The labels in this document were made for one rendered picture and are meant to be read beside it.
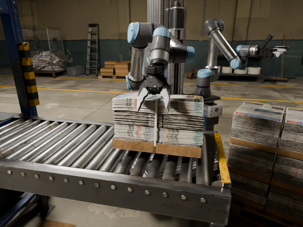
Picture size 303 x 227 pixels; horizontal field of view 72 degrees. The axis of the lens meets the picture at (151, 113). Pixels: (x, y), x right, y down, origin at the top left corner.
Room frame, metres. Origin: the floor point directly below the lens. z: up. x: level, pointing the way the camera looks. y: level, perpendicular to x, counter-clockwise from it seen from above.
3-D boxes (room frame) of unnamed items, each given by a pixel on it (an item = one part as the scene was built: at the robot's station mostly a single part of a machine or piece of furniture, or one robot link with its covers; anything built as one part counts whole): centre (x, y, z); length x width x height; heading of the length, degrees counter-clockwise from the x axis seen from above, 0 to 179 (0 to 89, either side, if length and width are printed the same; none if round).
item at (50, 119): (1.22, 0.28, 0.74); 1.34 x 0.05 x 0.12; 78
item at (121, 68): (7.68, 1.20, 0.28); 1.20 x 0.83 x 0.57; 78
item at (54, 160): (0.98, 0.40, 0.77); 0.47 x 0.05 x 0.05; 168
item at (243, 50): (1.77, -0.75, 1.21); 0.11 x 0.08 x 0.09; 51
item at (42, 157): (1.00, 0.47, 0.77); 0.47 x 0.05 x 0.05; 168
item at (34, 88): (1.53, 0.89, 1.05); 0.05 x 0.05 x 0.45; 78
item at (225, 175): (0.82, -0.31, 0.81); 0.43 x 0.03 x 0.02; 168
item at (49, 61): (8.05, 3.99, 0.85); 1.21 x 0.83 x 1.71; 78
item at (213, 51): (1.94, -0.54, 1.19); 0.15 x 0.12 x 0.55; 141
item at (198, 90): (1.84, -0.46, 0.87); 0.15 x 0.15 x 0.10
